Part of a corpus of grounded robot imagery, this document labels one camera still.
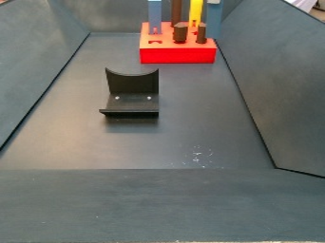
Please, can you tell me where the blue arch block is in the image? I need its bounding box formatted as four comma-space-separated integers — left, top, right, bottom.
207, 0, 224, 39

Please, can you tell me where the red peg board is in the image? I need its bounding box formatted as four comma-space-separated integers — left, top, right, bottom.
140, 22, 217, 64

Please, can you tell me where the light blue arch peg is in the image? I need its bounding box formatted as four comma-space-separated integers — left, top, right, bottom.
148, 0, 162, 35

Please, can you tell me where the yellow arch peg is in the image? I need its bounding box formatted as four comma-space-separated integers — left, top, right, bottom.
188, 0, 204, 27

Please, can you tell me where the black curved stand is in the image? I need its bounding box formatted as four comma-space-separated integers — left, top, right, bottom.
100, 68, 160, 116

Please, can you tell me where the brown pentagon peg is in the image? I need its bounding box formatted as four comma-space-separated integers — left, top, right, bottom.
173, 22, 188, 44

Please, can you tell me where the brown hexagon peg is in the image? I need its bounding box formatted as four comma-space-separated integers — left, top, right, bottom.
196, 23, 208, 44

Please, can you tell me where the brown cylinder peg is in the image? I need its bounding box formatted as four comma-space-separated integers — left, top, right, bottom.
172, 0, 183, 27

